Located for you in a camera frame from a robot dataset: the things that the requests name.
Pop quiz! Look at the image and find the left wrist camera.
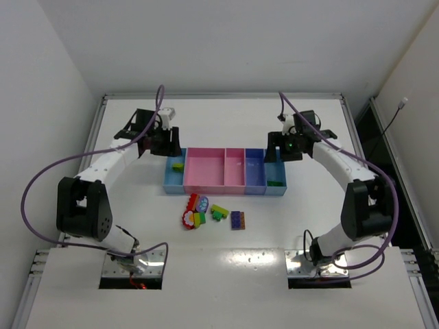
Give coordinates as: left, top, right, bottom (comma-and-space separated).
158, 108, 176, 130

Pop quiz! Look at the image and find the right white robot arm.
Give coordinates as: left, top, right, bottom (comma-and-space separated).
264, 110, 394, 265

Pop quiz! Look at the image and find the left light blue bin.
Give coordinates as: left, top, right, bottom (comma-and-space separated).
163, 148, 187, 195

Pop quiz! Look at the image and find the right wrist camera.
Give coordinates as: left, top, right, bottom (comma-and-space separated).
278, 114, 295, 136

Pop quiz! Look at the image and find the orange lego brick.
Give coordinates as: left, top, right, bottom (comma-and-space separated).
239, 212, 246, 230

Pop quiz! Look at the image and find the large pink bin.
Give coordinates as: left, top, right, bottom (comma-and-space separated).
183, 147, 225, 195

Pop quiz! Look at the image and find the small pink bin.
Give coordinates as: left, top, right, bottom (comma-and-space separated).
224, 148, 246, 195

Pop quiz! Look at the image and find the dark green lego brick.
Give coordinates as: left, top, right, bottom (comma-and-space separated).
212, 212, 223, 221

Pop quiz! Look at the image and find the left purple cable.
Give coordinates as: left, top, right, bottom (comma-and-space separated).
20, 84, 169, 261

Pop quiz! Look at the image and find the light blue bin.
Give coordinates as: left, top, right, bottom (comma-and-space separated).
163, 148, 187, 195
264, 151, 287, 197

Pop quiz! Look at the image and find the yellow green red lego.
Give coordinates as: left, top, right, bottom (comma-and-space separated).
193, 212, 206, 228

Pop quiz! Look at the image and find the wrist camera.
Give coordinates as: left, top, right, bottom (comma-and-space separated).
278, 114, 295, 136
158, 108, 176, 130

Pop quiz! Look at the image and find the small lime lego brick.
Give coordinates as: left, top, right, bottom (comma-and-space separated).
171, 162, 185, 173

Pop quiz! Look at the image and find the dark blue bin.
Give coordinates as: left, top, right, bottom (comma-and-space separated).
245, 149, 267, 195

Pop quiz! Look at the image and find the black wall cable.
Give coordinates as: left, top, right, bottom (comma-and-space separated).
381, 97, 409, 135

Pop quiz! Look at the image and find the red orange lego stack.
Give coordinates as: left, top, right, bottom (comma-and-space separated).
186, 193, 199, 211

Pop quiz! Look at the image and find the metal base plate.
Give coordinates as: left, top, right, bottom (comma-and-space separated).
285, 249, 349, 279
102, 249, 166, 278

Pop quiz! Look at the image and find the long green lego plate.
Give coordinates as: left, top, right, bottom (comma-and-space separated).
267, 180, 284, 187

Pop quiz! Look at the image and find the purple paw print lego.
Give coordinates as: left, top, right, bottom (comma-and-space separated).
195, 195, 209, 212

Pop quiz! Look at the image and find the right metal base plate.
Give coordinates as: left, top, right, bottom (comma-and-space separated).
285, 249, 349, 279

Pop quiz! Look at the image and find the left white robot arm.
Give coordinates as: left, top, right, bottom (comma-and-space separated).
56, 108, 182, 272

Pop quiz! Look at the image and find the purple lego brick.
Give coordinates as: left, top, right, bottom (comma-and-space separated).
230, 211, 241, 230

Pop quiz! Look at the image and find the red flower lego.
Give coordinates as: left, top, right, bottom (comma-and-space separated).
182, 210, 195, 230

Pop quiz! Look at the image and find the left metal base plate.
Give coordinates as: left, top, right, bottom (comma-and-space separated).
102, 249, 166, 278

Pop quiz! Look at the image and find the right light blue bin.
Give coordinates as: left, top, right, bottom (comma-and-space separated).
264, 151, 287, 197

